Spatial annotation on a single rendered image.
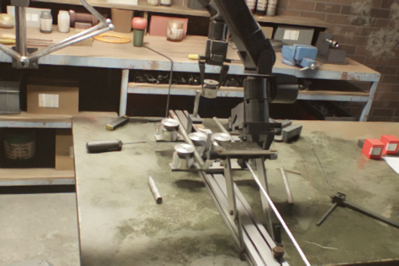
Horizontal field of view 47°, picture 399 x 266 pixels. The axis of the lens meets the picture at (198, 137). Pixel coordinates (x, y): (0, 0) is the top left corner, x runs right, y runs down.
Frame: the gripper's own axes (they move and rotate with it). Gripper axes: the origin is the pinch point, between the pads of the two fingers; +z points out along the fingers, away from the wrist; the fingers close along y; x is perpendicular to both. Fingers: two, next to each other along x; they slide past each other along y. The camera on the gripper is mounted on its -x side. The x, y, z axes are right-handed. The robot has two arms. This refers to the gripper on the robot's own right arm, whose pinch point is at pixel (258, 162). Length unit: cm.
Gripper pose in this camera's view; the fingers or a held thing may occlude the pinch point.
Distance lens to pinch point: 106.5
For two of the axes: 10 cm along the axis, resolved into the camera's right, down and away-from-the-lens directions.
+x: 3.0, -0.9, -9.5
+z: 0.2, 10.0, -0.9
